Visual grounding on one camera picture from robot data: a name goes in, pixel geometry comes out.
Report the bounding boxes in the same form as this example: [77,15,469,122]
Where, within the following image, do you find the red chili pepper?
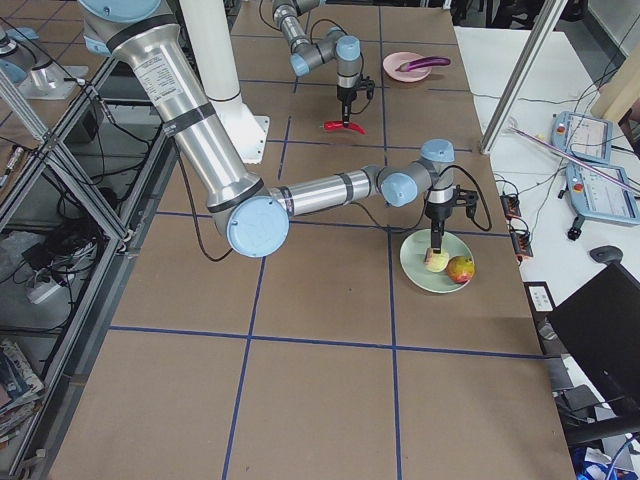
[323,120,366,135]

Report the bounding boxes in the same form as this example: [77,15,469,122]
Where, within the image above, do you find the near blue teach pendant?
[566,163,639,225]

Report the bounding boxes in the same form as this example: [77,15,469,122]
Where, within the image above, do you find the pink plate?
[383,52,432,83]

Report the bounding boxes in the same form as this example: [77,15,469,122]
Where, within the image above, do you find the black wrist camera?
[453,185,479,220]
[357,75,375,100]

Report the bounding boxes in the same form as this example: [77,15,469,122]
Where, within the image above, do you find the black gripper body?
[336,85,359,111]
[424,200,453,231]

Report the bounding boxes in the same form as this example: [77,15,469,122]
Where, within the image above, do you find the purple eggplant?
[396,56,451,72]

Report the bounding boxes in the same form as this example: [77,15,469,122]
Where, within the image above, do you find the black computer mouse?
[589,245,623,265]

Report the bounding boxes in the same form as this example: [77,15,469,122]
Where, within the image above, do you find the light green plate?
[400,229,475,294]

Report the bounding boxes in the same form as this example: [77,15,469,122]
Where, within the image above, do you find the red yellow pomegranate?
[445,256,476,284]

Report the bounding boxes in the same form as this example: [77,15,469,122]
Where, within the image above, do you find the aluminium frame post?
[480,0,568,155]

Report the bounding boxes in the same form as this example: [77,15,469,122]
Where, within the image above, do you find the black monitor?
[547,263,639,415]

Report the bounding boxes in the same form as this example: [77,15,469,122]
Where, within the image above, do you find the orange black power strip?
[500,193,534,263]

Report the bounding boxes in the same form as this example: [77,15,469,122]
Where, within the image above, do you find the pink grabber stick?
[508,127,639,194]

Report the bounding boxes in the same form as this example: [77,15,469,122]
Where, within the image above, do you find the white central column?
[180,0,270,164]

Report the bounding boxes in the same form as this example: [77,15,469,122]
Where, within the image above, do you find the stack of magazines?
[1,338,45,443]

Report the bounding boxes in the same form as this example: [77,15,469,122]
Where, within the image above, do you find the pale pink peach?
[424,248,450,273]

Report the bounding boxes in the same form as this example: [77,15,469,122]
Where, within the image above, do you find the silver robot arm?
[81,1,457,257]
[272,0,375,134]

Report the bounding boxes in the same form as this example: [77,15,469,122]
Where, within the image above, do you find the blue teach pendant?
[551,111,614,164]
[566,163,639,225]

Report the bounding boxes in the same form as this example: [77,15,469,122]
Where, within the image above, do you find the far blue teach pendant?
[551,111,614,164]

